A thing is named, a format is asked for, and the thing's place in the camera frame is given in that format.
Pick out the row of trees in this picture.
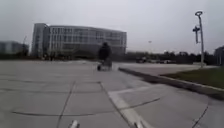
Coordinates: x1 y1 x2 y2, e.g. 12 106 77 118
126 50 218 65

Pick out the robot's own part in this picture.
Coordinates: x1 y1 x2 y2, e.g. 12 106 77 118
68 119 80 128
134 121 145 128

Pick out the person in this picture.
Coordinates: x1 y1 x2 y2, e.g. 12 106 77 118
98 41 113 63

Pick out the grey concrete pavement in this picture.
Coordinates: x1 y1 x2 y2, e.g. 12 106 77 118
0 59 224 128

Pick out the lamp pole with camera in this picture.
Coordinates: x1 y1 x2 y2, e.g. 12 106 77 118
192 10 205 69

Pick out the grey kerb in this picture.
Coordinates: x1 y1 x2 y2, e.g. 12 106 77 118
118 66 224 101

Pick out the grass patch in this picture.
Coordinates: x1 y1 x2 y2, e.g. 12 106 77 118
163 66 224 90

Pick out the low grey building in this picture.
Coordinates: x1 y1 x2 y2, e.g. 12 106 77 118
0 40 30 58

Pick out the small vehicle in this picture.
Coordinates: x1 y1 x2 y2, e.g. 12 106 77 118
96 59 114 72

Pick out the wide grey glass building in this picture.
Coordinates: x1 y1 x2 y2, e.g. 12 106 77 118
30 22 128 60

